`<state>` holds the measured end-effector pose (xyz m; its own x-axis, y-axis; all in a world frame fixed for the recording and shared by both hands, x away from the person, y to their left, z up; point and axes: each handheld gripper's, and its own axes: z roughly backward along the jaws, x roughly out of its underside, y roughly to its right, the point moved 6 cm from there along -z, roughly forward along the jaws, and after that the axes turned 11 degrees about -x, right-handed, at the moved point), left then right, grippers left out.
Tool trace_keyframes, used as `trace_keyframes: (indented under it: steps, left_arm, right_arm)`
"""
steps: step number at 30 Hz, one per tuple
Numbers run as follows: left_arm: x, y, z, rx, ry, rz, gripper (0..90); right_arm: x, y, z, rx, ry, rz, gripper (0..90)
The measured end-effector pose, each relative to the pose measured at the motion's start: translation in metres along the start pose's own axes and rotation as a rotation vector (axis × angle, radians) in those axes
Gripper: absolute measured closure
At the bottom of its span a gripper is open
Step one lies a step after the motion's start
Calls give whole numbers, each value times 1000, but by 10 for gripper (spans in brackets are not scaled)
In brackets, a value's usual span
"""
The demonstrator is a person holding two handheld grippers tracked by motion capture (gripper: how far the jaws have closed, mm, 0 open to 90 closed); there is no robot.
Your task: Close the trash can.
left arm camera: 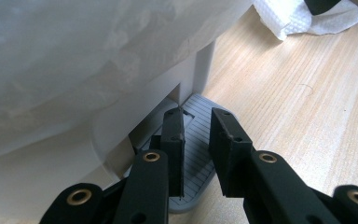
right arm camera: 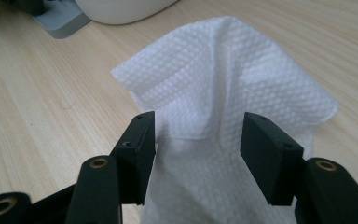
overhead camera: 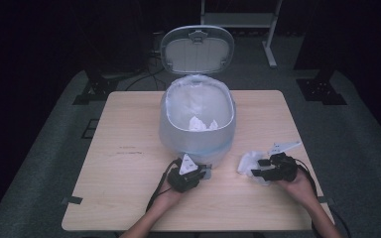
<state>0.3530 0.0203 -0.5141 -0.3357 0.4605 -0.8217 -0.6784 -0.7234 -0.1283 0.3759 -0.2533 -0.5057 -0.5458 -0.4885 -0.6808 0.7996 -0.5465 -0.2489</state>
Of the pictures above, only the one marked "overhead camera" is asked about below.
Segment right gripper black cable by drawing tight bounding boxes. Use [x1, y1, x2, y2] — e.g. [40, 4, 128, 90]
[294, 158, 352, 238]

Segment white metal stand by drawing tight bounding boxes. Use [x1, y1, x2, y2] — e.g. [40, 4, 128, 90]
[199, 0, 284, 69]

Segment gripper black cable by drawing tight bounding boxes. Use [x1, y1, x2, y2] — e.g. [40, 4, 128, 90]
[145, 158, 183, 212]
[294, 158, 352, 238]

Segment black stand base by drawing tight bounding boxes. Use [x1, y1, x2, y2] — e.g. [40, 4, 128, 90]
[295, 76, 348, 107]
[71, 69, 121, 106]

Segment person's left hand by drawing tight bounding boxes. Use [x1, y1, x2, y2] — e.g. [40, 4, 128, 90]
[159, 186, 187, 204]

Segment white pedal trash can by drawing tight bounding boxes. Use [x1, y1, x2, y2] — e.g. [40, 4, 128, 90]
[158, 25, 237, 181]

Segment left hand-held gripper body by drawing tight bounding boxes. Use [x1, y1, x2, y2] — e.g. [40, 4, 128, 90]
[167, 153, 208, 193]

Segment grey tape piece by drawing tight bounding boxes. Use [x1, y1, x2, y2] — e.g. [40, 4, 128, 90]
[61, 195, 84, 205]

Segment black floor cables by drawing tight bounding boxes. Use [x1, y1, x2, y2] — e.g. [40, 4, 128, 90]
[124, 56, 168, 92]

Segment translucent bin liner bag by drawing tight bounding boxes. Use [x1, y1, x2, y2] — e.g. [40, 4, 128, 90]
[158, 73, 237, 161]

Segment person's right hand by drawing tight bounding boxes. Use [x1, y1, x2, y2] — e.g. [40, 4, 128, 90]
[277, 171, 317, 204]

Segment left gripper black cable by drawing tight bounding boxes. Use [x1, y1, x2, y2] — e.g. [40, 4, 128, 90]
[145, 158, 183, 212]

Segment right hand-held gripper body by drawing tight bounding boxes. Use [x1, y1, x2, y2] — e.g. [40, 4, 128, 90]
[265, 141, 303, 182]

